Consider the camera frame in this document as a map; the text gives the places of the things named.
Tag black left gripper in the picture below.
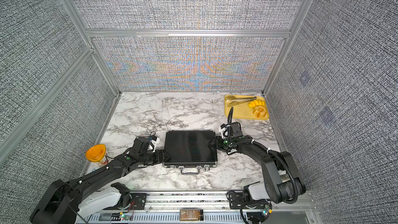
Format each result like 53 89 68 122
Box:
139 149 173 167

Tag black poker set case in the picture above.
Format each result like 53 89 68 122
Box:
162 130 218 175

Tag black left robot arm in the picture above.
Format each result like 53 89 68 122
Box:
30 136 171 224

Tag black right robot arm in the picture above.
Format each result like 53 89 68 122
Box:
212 122 306 204

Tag yellow plastic tray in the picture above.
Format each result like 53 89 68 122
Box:
224 94 269 120

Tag metal tongs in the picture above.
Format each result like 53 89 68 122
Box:
226 95 257 107

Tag yellow bundt cake toy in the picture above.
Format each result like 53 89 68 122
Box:
252 105 268 118

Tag yellow croissant toy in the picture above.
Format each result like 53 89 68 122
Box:
248 100 265 108

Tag orange lid plastic jar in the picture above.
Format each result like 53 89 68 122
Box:
85 144 108 166

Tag brown spice bottle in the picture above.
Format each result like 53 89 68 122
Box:
179 208 204 222

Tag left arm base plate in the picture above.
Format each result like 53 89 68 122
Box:
105 192 147 211

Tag aluminium front rail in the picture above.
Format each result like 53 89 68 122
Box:
75 188 323 224

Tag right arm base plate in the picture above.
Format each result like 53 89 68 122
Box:
226 190 272 215

